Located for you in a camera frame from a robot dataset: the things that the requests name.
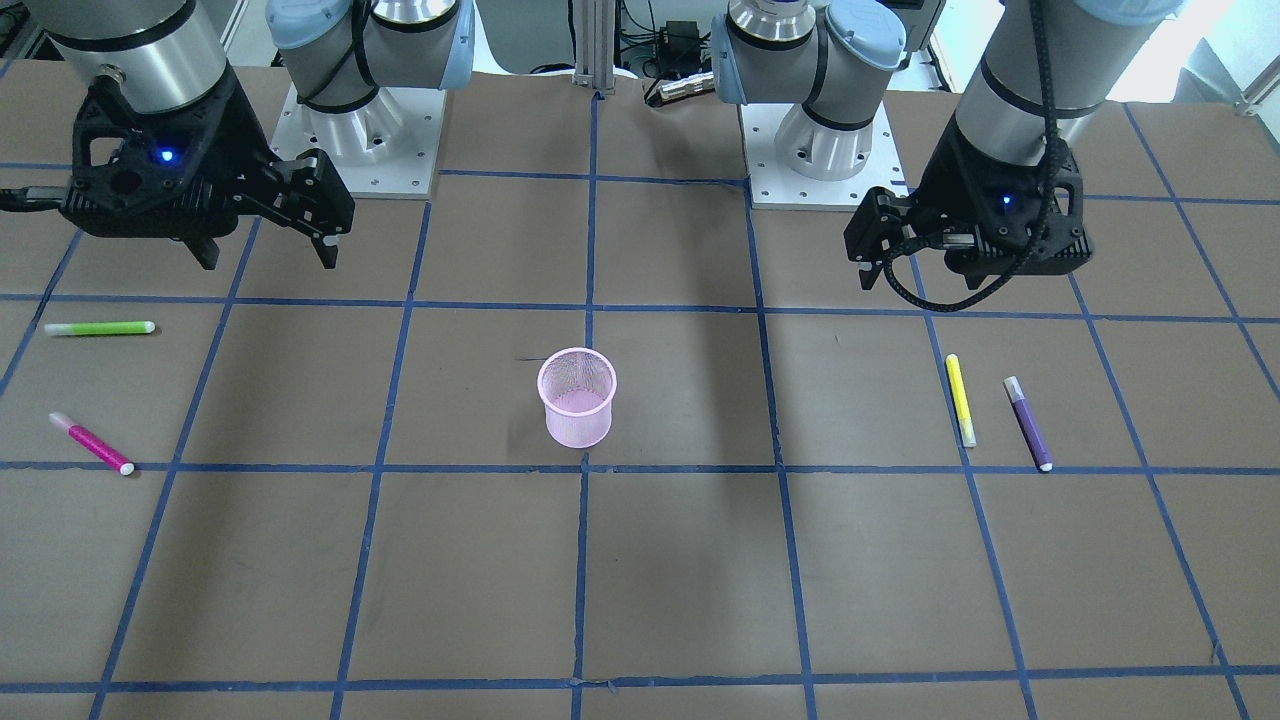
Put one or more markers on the purple pen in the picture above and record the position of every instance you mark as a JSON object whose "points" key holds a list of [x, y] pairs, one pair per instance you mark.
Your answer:
{"points": [[1028, 424]]}

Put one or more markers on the pink mesh cup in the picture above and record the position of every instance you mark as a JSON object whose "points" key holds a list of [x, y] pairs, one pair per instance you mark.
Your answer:
{"points": [[577, 387]]}

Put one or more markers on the pink pen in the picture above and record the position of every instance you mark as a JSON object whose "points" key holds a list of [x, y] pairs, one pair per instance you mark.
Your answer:
{"points": [[96, 445]]}

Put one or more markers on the silver metal connector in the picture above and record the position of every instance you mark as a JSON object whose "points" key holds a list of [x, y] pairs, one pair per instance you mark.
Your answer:
{"points": [[677, 90]]}

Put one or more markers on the black power adapter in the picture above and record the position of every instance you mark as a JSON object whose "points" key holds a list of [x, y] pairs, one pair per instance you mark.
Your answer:
{"points": [[678, 40]]}

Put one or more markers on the green pen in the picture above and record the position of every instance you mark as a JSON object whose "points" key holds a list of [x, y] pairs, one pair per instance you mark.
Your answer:
{"points": [[99, 329]]}

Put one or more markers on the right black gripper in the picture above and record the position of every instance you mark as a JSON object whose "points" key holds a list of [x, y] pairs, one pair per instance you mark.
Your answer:
{"points": [[238, 147]]}

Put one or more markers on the yellow pen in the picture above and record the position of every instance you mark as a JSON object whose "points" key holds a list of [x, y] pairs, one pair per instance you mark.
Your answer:
{"points": [[963, 413]]}

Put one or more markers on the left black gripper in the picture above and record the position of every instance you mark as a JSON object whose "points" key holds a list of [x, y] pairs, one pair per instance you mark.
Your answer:
{"points": [[945, 190]]}

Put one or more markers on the aluminium profile post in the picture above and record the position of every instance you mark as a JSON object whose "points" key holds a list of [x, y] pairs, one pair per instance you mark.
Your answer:
{"points": [[594, 28]]}

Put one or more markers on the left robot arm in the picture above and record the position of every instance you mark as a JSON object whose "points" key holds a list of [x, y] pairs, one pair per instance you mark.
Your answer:
{"points": [[1046, 70]]}

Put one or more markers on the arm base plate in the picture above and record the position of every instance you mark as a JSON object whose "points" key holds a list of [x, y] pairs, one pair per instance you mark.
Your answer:
{"points": [[387, 150], [794, 164]]}

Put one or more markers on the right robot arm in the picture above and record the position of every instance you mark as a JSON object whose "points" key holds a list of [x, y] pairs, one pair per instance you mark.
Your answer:
{"points": [[340, 54]]}

